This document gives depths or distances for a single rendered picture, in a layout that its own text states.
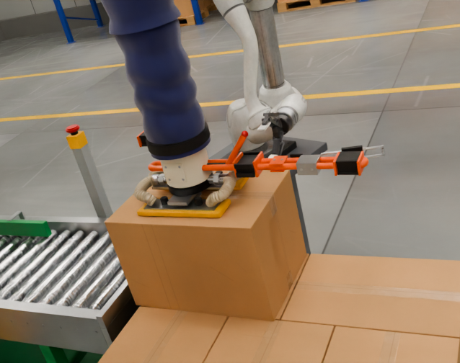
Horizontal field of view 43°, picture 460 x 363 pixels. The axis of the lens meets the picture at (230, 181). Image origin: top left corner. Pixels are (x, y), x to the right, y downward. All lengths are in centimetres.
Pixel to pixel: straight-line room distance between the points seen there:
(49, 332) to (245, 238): 103
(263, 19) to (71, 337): 155
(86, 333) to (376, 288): 114
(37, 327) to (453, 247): 210
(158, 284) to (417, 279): 96
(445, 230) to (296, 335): 159
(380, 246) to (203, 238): 154
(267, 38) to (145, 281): 116
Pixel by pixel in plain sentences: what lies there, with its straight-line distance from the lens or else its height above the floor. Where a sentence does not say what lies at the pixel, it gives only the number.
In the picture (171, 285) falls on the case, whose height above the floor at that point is 67.
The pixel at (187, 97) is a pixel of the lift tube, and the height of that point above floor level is 135.
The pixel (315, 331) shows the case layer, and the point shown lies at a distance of 208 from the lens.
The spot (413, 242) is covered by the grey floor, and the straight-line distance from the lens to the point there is 338.
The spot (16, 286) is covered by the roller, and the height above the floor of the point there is 53.
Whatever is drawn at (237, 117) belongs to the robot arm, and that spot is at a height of 100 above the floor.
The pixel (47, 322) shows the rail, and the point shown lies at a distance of 257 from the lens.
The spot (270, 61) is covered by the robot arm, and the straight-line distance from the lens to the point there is 269.
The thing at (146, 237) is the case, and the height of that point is 88.
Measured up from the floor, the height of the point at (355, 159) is 110.
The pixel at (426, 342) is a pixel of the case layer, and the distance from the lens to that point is 201.
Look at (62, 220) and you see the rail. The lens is 319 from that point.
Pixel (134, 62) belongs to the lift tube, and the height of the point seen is 150.
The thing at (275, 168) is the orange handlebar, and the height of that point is 107.
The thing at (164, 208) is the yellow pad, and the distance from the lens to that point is 212.
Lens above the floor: 194
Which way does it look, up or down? 26 degrees down
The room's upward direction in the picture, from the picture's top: 15 degrees counter-clockwise
